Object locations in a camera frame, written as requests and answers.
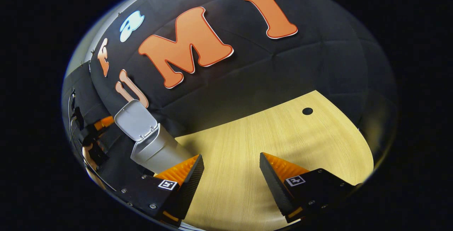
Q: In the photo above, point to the white desktop garbage bin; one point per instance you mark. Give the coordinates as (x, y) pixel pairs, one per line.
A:
(155, 149)

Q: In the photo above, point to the black backdrop cloth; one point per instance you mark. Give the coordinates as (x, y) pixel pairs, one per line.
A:
(318, 64)

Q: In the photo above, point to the wooden desktop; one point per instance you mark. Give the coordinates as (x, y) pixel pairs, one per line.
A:
(283, 135)

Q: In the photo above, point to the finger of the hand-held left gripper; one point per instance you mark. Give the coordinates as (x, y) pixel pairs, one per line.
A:
(104, 123)

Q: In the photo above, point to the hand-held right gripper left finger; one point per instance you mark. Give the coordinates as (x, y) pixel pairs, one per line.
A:
(187, 192)

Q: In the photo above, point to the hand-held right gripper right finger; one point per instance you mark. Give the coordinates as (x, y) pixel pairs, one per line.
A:
(276, 188)

